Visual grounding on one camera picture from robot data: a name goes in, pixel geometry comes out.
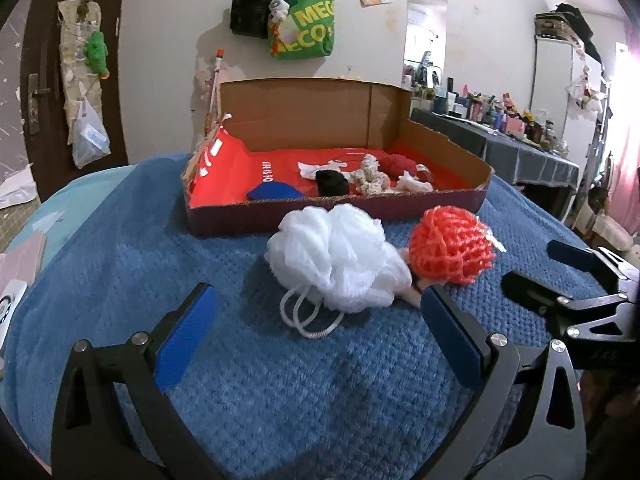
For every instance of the blue cloth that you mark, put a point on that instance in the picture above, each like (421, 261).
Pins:
(275, 192)

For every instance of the cream crochet headband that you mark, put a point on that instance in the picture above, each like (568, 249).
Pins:
(372, 175)

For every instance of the black backpack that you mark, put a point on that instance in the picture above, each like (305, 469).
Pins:
(250, 5)

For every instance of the dark brown door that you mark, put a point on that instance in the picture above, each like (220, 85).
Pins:
(45, 50)

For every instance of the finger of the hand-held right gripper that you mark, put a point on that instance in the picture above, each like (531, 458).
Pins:
(570, 255)
(530, 290)

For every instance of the orange mesh bath pouf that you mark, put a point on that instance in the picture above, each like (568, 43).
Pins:
(450, 245)

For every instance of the light blue bedsheet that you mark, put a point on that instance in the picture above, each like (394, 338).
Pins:
(75, 200)

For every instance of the beige cushioned stool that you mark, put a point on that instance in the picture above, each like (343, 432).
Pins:
(612, 230)

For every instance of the green tote bag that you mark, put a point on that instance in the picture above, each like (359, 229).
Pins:
(305, 25)

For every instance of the white cloth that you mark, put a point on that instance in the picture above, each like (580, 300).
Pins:
(415, 182)

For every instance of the white crumpled paper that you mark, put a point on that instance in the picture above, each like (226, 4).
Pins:
(17, 190)

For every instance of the pink curtain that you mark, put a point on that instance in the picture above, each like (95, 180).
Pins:
(625, 150)

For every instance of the black bag on wardrobe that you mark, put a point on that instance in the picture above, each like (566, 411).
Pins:
(580, 25)

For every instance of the table with dark grey cloth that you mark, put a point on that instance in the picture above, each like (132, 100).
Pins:
(515, 160)

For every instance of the wall mirror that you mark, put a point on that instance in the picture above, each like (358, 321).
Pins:
(425, 25)

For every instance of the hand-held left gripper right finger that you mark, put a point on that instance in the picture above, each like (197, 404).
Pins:
(450, 335)

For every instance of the white round-dial device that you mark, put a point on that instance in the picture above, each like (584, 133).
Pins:
(10, 310)

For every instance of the white mesh bath pouf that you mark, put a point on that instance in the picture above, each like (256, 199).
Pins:
(335, 255)

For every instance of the dark suitcase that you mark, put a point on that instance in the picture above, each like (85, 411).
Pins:
(552, 26)

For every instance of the white wardrobe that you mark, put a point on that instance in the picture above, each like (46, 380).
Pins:
(555, 80)

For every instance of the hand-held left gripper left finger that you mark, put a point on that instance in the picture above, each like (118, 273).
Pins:
(185, 332)

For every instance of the white plush charm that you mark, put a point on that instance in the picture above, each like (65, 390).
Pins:
(279, 9)

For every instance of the small dark green plush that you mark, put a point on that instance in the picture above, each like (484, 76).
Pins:
(84, 9)

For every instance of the pale pink fabric piece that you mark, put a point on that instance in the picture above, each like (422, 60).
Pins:
(416, 290)

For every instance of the pink paper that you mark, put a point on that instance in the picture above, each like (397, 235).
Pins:
(20, 260)

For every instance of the white orange toy stick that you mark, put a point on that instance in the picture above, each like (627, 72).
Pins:
(216, 80)

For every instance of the beige hanging organizer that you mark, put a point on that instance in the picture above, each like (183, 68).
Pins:
(75, 70)

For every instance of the clear plastic bag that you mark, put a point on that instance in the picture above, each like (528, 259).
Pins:
(91, 140)

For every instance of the table with cosmetic bottles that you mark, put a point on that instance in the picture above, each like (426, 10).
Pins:
(490, 112)

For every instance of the green plush toy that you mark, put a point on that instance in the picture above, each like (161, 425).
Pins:
(96, 52)

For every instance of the blue knitted blanket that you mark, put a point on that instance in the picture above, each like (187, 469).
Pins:
(300, 385)

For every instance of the red knitted sponge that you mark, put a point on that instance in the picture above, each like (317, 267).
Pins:
(397, 165)

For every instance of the cardboard box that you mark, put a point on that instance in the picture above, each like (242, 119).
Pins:
(300, 110)

